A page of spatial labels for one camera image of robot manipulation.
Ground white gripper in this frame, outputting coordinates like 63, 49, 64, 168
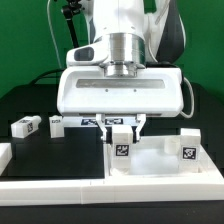
57, 66, 184, 142

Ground white square table top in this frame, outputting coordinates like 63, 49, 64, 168
104, 135, 219, 178

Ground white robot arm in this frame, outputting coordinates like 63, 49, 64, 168
57, 0, 193, 141

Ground white marker plate with tags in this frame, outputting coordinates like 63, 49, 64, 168
63, 116, 138, 127

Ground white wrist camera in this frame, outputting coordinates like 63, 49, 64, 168
66, 46, 108, 67

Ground black base cable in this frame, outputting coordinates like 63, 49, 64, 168
29, 68, 66, 85

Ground white U-shaped fence wall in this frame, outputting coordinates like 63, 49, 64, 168
0, 137, 224, 206

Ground white hanging cable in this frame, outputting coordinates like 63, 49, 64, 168
46, 0, 65, 71

